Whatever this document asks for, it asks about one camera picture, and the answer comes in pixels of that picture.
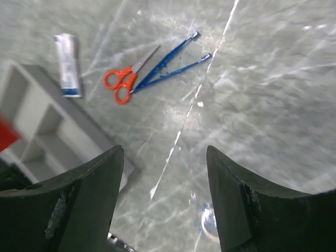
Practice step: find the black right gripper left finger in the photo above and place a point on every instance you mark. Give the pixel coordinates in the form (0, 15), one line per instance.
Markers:
(69, 212)

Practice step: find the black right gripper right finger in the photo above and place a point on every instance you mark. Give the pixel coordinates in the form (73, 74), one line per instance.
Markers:
(256, 214)

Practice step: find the red fabric zipper pouch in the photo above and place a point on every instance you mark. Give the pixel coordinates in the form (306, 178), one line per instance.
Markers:
(7, 135)

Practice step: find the orange handled scissors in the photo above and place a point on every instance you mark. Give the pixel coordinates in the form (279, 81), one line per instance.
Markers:
(126, 77)

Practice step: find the white medical tape roll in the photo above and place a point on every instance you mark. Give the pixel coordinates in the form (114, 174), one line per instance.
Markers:
(206, 220)

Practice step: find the grey divided plastic tray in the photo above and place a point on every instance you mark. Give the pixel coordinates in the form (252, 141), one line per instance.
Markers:
(55, 134)

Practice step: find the white ointment tube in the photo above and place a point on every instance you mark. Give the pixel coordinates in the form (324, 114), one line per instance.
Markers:
(67, 48)

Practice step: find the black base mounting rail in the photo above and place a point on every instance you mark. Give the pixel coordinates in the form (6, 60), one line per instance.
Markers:
(114, 244)

